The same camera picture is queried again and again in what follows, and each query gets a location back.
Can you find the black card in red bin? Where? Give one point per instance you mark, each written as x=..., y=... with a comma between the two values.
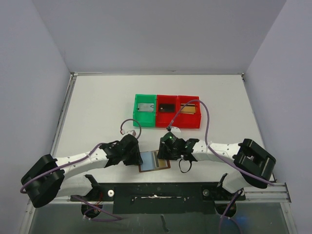
x=167, y=108

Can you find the striped gold card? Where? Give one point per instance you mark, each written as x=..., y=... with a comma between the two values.
x=162, y=164

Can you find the aluminium frame rail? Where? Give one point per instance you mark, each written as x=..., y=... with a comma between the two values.
x=63, y=113
x=207, y=191

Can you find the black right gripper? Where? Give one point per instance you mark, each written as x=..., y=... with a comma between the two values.
x=164, y=151

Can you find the red plastic bin middle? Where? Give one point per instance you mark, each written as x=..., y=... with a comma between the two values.
x=164, y=119

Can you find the aluminium front frame rail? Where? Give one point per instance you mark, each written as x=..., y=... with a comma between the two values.
x=207, y=191

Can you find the red plastic bin right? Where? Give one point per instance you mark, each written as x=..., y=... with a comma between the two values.
x=190, y=116

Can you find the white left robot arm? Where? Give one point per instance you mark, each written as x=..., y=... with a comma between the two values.
x=52, y=177

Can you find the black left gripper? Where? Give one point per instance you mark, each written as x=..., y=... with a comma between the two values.
x=136, y=159

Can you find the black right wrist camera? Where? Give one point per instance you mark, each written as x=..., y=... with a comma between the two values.
x=169, y=139

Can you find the green plastic bin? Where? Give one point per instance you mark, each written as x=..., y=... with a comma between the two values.
x=145, y=119

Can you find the silver card in green bin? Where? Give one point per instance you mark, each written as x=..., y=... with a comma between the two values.
x=145, y=107

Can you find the red plastic bin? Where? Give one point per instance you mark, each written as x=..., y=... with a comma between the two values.
x=190, y=116
x=164, y=119

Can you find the brown leather card holder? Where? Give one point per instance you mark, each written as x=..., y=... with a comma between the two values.
x=148, y=161

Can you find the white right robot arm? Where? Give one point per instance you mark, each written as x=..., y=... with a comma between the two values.
x=253, y=165

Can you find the aluminium left frame rail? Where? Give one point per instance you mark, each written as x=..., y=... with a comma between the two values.
x=63, y=113

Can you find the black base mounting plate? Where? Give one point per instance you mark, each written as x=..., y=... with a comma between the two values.
x=163, y=206

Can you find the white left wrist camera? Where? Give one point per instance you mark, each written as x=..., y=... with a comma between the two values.
x=130, y=132

